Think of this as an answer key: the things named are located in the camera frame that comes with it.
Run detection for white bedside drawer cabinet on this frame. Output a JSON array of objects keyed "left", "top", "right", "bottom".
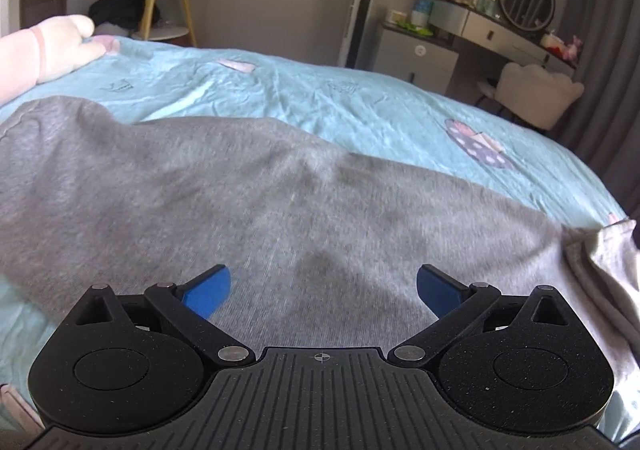
[{"left": 372, "top": 24, "right": 459, "bottom": 95}]

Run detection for grey window curtain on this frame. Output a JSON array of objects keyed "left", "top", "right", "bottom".
[{"left": 552, "top": 0, "right": 639, "bottom": 218}]

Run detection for pink plush toy on desk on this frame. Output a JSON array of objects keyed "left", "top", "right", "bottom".
[{"left": 563, "top": 36, "right": 584, "bottom": 66}]

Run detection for green tray on cabinet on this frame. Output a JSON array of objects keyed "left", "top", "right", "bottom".
[{"left": 395, "top": 21, "right": 434, "bottom": 36}]

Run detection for grey sweatpants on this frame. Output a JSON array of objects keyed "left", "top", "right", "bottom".
[{"left": 0, "top": 96, "right": 640, "bottom": 381}]

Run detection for light blue bed sheet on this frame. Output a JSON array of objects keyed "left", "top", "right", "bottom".
[{"left": 0, "top": 34, "right": 632, "bottom": 440}]

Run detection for cream shell-back chair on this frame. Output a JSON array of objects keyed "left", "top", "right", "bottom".
[{"left": 477, "top": 62, "right": 585, "bottom": 132}]

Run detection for black clothes pile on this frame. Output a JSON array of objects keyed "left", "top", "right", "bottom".
[{"left": 88, "top": 0, "right": 146, "bottom": 32}]

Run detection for pink white plush pillow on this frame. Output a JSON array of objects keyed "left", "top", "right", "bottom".
[{"left": 0, "top": 15, "right": 119, "bottom": 106}]

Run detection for blue white canister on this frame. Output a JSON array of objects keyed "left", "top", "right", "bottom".
[{"left": 410, "top": 0, "right": 434, "bottom": 28}]

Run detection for white vanity desk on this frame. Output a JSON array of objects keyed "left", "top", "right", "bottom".
[{"left": 428, "top": 0, "right": 575, "bottom": 78}]

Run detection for yellow-legged side table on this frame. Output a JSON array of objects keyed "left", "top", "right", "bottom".
[{"left": 131, "top": 0, "right": 198, "bottom": 47}]

